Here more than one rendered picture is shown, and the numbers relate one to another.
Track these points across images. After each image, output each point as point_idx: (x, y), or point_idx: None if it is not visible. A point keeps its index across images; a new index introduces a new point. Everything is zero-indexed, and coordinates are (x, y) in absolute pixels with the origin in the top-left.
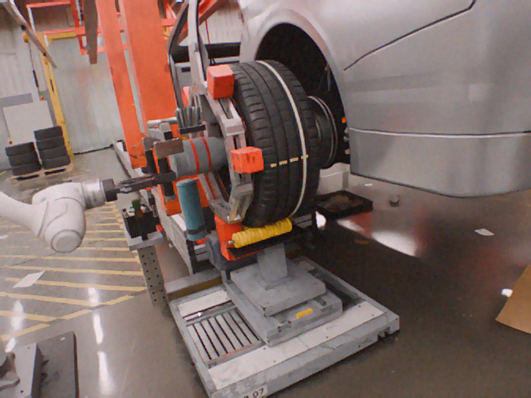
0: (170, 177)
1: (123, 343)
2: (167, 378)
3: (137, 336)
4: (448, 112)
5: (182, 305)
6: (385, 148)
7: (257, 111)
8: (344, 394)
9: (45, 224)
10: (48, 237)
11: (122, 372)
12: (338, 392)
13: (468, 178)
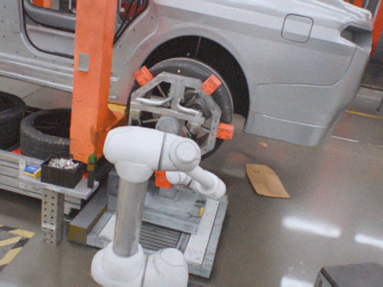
0: (197, 144)
1: (84, 279)
2: None
3: (86, 270)
4: (311, 116)
5: (102, 234)
6: (273, 124)
7: (227, 104)
8: (238, 244)
9: (218, 185)
10: (221, 192)
11: None
12: (235, 244)
13: (312, 140)
